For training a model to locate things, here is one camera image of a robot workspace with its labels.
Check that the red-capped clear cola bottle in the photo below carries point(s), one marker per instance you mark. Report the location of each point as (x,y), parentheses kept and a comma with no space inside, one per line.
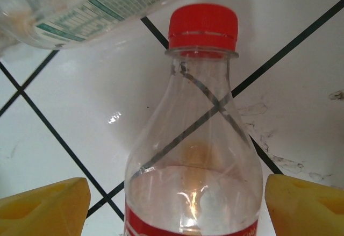
(193,139)

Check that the small clear bottle green label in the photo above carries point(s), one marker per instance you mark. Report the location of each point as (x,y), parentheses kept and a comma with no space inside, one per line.
(107,4)

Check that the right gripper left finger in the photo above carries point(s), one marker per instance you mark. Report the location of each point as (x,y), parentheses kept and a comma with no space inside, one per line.
(40,209)

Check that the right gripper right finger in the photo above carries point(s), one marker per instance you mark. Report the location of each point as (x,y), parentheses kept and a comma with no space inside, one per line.
(309,209)

